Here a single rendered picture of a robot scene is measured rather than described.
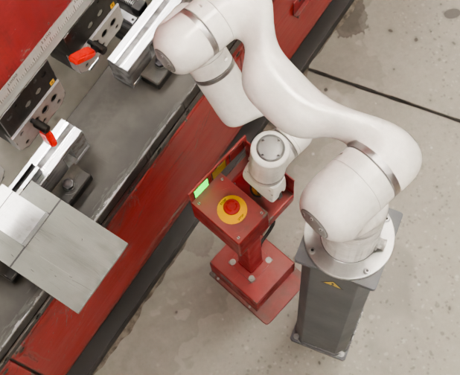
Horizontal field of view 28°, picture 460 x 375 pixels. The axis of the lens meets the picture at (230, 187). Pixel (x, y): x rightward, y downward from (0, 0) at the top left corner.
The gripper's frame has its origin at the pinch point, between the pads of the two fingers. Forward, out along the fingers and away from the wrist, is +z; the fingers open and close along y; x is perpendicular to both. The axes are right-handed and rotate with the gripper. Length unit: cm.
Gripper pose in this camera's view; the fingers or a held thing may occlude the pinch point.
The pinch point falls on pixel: (263, 188)
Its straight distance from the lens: 227.6
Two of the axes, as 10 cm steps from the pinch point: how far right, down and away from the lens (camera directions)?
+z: -0.1, 2.7, 9.6
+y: 7.4, 6.5, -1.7
